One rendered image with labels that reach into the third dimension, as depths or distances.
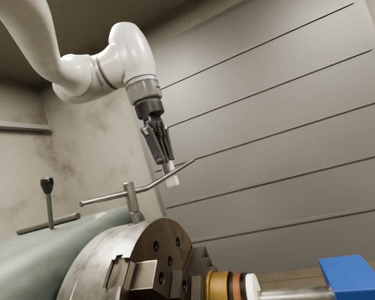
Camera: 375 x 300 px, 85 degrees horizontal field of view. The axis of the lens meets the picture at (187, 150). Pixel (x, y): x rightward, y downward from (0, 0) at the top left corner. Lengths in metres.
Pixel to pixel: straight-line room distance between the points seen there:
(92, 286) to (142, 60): 0.47
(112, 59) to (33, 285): 0.48
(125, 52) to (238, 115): 1.79
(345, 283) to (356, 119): 2.10
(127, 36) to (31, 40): 0.26
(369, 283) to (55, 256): 0.49
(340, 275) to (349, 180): 2.03
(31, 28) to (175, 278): 0.41
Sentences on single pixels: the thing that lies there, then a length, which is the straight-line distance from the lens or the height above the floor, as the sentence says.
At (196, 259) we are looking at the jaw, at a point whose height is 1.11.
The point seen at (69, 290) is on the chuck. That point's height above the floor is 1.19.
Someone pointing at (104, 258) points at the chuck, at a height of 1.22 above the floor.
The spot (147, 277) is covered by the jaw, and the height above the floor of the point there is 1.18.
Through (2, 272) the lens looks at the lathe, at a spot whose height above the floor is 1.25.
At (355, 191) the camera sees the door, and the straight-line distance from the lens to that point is 2.43.
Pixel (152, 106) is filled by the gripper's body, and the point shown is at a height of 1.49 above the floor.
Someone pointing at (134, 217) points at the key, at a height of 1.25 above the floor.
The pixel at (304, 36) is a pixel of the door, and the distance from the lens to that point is 2.49.
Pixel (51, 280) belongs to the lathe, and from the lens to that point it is 0.47.
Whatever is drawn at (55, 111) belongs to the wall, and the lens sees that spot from 3.59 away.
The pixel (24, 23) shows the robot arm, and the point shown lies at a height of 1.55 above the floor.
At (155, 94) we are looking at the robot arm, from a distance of 0.55.
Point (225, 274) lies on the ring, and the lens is 0.42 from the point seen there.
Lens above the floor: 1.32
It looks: 4 degrees up
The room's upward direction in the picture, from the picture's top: 17 degrees counter-clockwise
